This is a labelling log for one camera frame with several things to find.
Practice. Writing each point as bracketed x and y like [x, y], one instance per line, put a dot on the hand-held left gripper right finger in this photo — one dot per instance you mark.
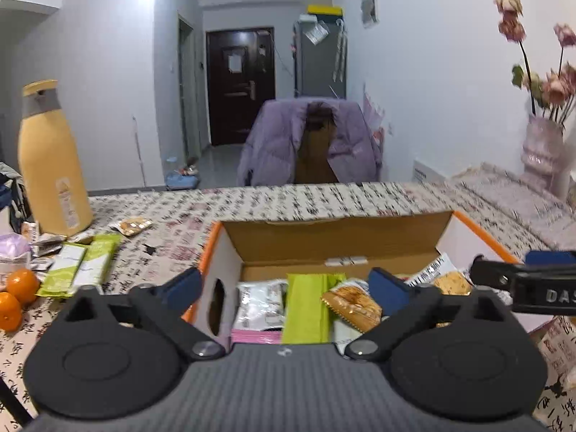
[389, 292]

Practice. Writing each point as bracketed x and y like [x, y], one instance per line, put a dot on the tan cracker packet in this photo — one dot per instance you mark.
[454, 283]

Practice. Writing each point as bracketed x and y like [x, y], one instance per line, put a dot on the clear cracker snack packet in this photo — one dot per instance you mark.
[130, 226]

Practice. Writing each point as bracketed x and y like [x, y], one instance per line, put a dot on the brown wooden chair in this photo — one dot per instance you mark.
[315, 162]

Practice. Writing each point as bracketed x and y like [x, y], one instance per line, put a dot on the black metal rod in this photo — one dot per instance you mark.
[10, 400]

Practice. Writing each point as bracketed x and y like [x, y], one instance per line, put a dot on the small beige snack packet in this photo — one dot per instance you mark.
[81, 238]

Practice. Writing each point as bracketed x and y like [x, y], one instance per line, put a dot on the dried pink roses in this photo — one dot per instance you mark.
[555, 85]

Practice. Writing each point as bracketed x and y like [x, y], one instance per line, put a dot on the white folded umbrella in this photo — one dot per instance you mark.
[340, 51]

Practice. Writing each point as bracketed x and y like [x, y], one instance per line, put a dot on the blue pet bowls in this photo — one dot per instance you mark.
[180, 180]

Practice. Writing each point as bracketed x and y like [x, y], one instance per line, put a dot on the pale purple plastic bag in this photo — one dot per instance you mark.
[13, 254]

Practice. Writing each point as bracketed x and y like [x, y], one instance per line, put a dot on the orange white snack packet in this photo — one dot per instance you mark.
[30, 230]

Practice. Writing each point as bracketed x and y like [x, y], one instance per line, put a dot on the purple padded jacket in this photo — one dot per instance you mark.
[270, 148]

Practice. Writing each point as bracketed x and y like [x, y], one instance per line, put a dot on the red cardboard box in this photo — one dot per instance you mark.
[337, 238]

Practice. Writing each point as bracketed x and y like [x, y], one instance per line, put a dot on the pink snack packet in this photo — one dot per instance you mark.
[256, 337]

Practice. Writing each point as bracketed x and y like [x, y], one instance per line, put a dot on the crumpled silver snack wrapper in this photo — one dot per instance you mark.
[45, 244]

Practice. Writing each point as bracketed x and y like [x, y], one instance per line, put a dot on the dark brown entrance door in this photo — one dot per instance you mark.
[225, 99]

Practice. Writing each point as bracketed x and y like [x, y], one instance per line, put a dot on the golden biscuit packet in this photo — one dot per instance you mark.
[355, 306]

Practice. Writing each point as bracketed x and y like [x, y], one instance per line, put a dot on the clear bag on refrigerator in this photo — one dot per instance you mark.
[316, 32]

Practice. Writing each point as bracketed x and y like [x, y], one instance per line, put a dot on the white wall heater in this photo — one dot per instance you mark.
[429, 173]

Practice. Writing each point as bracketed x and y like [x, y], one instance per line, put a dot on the grey refrigerator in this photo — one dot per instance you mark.
[315, 72]

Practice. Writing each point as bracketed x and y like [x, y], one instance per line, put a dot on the dark grey bag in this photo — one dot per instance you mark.
[11, 198]

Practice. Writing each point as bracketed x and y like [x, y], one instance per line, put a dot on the pink ceramic vase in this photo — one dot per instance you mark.
[544, 157]

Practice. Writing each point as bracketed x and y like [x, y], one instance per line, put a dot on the tangerine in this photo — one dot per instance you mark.
[9, 311]
[22, 285]

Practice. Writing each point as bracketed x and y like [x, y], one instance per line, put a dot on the small silver snack packet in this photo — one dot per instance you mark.
[258, 301]

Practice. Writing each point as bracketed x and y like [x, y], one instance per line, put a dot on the grey interior door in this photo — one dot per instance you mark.
[188, 90]

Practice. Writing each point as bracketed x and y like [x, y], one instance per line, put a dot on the yellow thermos bottle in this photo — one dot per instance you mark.
[54, 171]

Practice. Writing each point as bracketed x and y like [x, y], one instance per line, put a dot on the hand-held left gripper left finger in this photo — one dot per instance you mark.
[182, 292]

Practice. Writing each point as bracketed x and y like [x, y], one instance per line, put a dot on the white wall panel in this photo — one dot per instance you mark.
[369, 8]

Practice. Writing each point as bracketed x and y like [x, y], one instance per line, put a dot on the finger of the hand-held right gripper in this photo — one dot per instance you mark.
[495, 272]
[551, 257]

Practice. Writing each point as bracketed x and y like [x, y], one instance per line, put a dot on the yellow box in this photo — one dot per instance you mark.
[325, 10]

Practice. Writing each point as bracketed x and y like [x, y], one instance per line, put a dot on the quilted pale purple cloth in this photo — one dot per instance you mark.
[508, 202]

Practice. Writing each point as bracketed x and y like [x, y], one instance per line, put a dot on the pink drying rack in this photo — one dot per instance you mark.
[375, 126]

